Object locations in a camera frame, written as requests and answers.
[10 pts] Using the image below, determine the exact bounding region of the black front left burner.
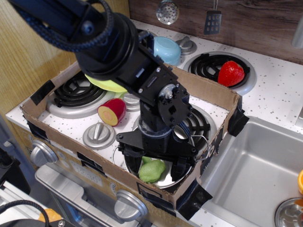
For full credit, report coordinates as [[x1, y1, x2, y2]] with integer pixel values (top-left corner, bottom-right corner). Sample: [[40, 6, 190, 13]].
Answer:
[[47, 71, 115, 119]]

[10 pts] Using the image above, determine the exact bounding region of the red toy strawberry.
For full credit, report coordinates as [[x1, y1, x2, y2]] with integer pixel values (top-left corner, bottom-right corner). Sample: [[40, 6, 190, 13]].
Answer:
[[218, 61, 245, 87]]

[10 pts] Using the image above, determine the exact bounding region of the silver bowl in corner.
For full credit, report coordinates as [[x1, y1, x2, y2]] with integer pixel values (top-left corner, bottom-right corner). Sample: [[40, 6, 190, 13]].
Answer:
[[274, 198, 303, 227]]

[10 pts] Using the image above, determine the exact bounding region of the yellow-green toy plate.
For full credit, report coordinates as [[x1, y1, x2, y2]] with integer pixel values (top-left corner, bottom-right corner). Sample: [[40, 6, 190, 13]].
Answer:
[[85, 74, 127, 93]]

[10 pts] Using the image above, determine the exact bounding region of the grey toy sink basin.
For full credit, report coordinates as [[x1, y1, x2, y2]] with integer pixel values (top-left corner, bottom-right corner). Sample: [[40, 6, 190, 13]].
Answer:
[[201, 117, 303, 227]]

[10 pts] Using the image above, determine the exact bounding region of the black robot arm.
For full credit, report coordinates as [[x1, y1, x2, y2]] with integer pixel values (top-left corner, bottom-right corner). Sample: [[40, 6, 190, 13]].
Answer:
[[11, 0, 198, 180]]

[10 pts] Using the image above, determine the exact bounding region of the silver stove knob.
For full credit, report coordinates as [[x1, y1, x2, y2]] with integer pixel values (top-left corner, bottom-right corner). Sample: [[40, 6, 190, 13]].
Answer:
[[82, 122, 116, 150], [122, 93, 140, 112], [176, 36, 197, 55]]

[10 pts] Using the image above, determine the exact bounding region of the silver oven knob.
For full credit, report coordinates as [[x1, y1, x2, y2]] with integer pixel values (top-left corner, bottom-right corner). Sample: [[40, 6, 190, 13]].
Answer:
[[30, 140, 59, 167], [114, 190, 148, 222]]

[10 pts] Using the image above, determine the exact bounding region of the silver lower stove knob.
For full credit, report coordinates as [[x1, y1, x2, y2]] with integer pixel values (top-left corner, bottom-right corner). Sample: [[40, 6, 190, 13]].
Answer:
[[82, 122, 116, 150]]

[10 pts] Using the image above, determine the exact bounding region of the red toy halved fruit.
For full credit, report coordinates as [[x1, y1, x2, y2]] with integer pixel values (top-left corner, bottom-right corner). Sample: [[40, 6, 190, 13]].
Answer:
[[98, 98, 126, 126]]

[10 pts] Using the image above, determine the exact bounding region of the hanging grey slotted spatula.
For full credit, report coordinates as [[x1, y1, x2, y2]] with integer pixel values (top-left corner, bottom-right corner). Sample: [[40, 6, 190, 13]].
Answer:
[[204, 0, 222, 35]]

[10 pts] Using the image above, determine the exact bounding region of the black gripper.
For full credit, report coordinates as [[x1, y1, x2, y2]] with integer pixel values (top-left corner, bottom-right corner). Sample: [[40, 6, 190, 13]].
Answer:
[[116, 122, 199, 180]]

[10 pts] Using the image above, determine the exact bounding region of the silver front right oven knob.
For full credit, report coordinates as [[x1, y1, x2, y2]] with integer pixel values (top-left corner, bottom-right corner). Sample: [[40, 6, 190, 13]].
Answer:
[[114, 190, 148, 222]]

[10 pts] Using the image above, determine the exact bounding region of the silver rear stove knob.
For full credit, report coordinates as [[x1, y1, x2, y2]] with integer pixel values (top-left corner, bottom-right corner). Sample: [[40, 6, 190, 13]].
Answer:
[[176, 36, 197, 55]]

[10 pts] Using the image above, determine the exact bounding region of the silver top stove knob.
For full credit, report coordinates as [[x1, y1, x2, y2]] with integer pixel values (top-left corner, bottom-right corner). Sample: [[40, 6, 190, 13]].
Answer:
[[122, 93, 140, 112]]

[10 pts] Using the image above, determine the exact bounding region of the black rear left burner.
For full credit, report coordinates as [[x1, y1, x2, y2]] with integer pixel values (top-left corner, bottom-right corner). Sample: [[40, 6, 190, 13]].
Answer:
[[137, 29, 156, 50]]

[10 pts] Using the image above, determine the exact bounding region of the light blue toy bowl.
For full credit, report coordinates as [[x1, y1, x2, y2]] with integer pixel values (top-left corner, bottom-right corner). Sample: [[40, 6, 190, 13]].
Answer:
[[153, 36, 181, 66]]

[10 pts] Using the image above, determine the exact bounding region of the black rear right burner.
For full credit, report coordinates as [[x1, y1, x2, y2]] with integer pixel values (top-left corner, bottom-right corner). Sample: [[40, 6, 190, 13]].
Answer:
[[183, 52, 257, 96]]

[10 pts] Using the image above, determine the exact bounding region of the black cable bottom left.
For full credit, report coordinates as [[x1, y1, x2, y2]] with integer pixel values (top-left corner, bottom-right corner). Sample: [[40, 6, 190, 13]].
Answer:
[[0, 200, 50, 227]]

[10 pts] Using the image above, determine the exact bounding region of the orange object bottom left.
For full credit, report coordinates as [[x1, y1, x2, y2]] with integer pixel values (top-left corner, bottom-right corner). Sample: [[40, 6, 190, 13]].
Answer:
[[37, 208, 62, 222]]

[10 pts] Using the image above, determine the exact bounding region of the hanging silver strainer ladle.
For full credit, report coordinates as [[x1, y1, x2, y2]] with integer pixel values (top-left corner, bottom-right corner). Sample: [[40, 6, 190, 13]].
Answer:
[[156, 0, 179, 25]]

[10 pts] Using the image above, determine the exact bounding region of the silver faucet pipe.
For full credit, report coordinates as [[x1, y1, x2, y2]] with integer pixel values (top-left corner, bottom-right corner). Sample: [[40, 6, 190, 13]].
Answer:
[[291, 17, 303, 49]]

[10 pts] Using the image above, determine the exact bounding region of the silver oven door handle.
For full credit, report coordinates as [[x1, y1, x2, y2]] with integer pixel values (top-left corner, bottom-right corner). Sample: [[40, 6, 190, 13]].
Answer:
[[35, 165, 142, 227]]

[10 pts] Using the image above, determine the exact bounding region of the orange cup at edge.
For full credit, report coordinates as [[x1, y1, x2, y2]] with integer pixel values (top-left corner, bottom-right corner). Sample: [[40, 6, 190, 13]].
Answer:
[[297, 170, 303, 194]]

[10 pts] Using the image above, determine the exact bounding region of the silver metal pan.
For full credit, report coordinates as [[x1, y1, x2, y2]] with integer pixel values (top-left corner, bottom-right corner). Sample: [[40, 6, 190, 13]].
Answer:
[[112, 125, 210, 189]]

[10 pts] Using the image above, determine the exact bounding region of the green toy broccoli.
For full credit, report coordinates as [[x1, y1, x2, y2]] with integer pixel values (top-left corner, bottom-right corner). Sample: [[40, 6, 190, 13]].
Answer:
[[139, 157, 166, 183]]

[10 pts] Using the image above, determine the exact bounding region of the brown cardboard fence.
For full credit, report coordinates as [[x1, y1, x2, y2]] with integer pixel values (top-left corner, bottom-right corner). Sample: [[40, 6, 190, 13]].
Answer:
[[21, 62, 248, 225]]

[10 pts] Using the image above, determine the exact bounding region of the silver front left oven knob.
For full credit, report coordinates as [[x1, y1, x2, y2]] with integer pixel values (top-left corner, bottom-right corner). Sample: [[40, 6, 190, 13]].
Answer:
[[30, 140, 59, 167]]

